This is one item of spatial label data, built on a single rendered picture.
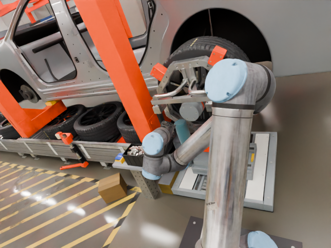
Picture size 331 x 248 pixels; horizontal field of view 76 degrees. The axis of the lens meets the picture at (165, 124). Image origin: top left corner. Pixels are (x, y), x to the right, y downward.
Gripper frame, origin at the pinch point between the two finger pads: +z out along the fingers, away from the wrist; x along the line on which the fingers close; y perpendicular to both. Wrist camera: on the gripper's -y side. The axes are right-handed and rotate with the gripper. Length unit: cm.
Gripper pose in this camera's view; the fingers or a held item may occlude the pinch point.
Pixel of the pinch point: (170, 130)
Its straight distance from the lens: 127.6
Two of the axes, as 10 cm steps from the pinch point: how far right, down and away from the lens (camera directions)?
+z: 2.6, -1.9, 9.5
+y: 2.7, -9.3, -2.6
